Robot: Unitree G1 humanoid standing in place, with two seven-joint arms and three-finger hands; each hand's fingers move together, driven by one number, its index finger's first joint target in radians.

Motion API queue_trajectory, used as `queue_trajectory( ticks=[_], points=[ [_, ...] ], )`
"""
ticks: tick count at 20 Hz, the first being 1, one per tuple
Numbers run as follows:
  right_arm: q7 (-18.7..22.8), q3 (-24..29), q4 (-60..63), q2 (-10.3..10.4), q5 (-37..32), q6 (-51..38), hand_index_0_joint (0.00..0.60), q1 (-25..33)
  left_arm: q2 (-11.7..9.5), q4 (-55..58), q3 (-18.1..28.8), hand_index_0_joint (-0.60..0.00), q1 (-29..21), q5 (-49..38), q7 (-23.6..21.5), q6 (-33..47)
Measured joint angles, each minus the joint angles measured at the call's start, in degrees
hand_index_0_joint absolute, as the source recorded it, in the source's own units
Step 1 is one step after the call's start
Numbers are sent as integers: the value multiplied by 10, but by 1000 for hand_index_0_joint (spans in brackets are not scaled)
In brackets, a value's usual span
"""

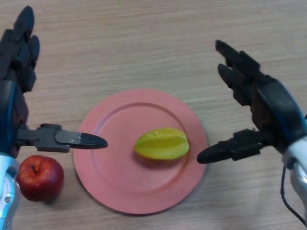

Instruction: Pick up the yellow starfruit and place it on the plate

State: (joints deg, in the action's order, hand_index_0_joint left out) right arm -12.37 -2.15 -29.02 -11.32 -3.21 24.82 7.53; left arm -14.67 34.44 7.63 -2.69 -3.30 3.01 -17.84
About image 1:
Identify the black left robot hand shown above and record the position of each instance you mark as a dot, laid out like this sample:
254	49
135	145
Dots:
9	107

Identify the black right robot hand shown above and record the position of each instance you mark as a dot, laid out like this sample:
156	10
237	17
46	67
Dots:
278	107

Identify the yellow starfruit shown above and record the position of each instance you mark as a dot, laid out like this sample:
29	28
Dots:
163	143

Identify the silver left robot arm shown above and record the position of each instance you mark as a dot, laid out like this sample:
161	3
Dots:
7	191

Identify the pink round plate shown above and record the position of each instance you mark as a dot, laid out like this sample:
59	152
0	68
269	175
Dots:
120	179

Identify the red apple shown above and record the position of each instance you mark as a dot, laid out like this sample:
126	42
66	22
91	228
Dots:
40	179

